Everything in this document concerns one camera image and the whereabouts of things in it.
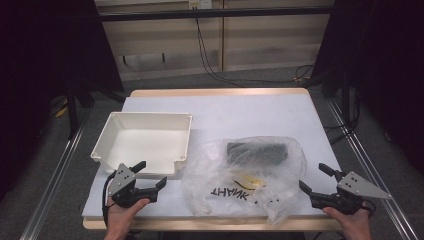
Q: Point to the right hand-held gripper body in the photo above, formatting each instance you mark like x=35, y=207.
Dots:
x=355, y=188

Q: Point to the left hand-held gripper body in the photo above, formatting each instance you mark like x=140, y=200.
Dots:
x=121, y=181

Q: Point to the white plastic tray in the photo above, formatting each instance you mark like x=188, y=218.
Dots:
x=146, y=141

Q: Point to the clear plastic bag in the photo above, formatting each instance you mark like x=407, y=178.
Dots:
x=213, y=173

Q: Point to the black rectangular box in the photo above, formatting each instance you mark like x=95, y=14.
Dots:
x=256, y=153

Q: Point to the person's left hand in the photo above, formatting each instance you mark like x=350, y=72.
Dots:
x=121, y=216

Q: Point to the person's right hand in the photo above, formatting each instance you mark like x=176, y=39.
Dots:
x=355, y=223

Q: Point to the black metal stand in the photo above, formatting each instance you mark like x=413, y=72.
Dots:
x=72, y=113

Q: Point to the white table mat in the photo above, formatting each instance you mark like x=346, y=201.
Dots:
x=253, y=113

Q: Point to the dark curtain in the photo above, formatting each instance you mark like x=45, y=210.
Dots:
x=40, y=66
x=390, y=66

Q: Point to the black horizontal bar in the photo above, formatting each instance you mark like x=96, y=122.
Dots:
x=213, y=13

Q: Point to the metal floor rail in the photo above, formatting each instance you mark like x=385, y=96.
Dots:
x=50, y=186
x=373, y=173

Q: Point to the white wall socket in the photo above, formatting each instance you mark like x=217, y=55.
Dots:
x=200, y=4

